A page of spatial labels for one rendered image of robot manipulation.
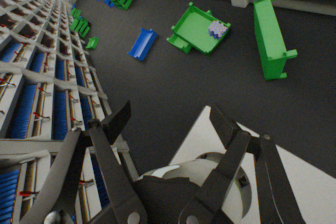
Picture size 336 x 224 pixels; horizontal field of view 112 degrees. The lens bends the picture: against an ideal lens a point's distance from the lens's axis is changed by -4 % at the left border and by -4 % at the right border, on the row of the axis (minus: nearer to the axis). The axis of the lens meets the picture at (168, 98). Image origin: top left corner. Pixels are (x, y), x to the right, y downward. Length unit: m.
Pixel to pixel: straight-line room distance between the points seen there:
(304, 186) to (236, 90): 0.49
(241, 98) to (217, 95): 0.12
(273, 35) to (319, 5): 0.33
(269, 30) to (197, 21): 0.49
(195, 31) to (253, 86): 0.52
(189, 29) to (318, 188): 0.91
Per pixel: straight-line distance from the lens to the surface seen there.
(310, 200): 0.38
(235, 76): 0.78
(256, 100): 0.72
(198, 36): 0.94
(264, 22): 0.67
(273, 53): 0.59
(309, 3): 0.93
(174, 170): 0.18
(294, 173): 0.37
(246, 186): 0.35
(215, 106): 0.19
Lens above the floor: 0.70
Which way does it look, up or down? 51 degrees down
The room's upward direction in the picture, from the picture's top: 65 degrees counter-clockwise
